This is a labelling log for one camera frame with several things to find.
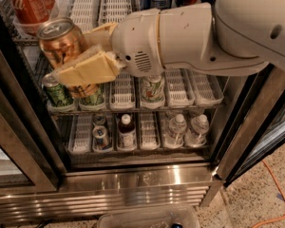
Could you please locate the clear water bottle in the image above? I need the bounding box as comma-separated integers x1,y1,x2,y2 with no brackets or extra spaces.
164,114,187,149
184,114,209,147

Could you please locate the red cola can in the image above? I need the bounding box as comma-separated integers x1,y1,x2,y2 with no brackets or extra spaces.
9,0,55,35

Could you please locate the clear water bottle left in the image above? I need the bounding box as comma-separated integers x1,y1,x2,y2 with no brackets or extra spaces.
164,114,187,149

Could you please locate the green can front left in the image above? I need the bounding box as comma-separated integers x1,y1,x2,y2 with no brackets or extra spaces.
42,73,73,107

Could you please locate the fridge glass door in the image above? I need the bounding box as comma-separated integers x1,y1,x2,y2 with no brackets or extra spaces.
223,88,285,187

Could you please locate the clear water bottle right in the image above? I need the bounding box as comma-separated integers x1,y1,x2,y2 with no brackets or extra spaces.
184,114,209,147

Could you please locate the orange cable on floor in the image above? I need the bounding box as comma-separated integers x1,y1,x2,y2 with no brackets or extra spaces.
250,159,285,228

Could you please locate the dark juice bottle white cap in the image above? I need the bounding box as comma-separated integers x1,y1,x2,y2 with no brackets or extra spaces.
118,114,137,151

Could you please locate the stainless steel fridge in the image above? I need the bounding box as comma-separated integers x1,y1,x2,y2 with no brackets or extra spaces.
0,0,285,226

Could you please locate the green can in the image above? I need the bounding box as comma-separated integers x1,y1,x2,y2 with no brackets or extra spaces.
42,73,73,107
80,85,105,106

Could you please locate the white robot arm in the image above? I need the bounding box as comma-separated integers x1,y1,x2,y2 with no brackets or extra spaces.
53,0,285,86

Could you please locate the blue silver can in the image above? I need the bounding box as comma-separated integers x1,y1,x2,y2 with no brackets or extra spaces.
92,114,108,127
92,125,111,152

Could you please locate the blue silver can front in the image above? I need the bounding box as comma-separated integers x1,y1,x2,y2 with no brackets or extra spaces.
92,125,111,152

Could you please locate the blue silver can back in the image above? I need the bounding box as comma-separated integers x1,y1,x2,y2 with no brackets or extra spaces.
92,114,108,127

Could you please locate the white floral can front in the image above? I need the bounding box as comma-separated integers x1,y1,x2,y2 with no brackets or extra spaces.
142,75,164,103

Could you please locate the orange gold soda can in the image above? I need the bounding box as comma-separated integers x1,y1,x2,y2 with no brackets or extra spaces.
35,16,100,99

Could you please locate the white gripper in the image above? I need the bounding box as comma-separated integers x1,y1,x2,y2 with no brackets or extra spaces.
52,9,164,86

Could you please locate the clear plastic bin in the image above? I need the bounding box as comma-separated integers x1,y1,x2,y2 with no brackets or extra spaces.
97,204,200,228

